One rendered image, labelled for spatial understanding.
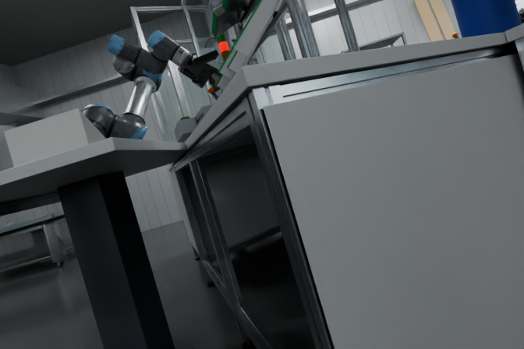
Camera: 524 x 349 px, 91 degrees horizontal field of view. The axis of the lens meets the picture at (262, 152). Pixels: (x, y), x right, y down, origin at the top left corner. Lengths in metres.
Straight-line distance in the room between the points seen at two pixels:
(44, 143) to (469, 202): 1.24
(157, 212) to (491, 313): 4.79
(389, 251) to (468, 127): 0.34
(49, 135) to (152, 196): 4.00
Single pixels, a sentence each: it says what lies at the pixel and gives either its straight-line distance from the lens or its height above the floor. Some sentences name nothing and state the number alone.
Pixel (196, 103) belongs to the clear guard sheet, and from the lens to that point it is 2.54.
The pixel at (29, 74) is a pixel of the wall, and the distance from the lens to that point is 6.52.
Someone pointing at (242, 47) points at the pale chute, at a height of 1.01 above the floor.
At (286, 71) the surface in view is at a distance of 0.39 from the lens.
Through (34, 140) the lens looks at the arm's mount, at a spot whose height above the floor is 1.01.
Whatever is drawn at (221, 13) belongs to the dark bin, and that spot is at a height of 1.20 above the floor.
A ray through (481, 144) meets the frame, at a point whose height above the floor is 0.62.
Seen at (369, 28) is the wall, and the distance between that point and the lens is 5.21.
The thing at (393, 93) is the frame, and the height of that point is 0.78.
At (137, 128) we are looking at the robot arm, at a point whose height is 1.00.
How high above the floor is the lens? 0.74
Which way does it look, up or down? level
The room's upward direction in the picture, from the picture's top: 16 degrees counter-clockwise
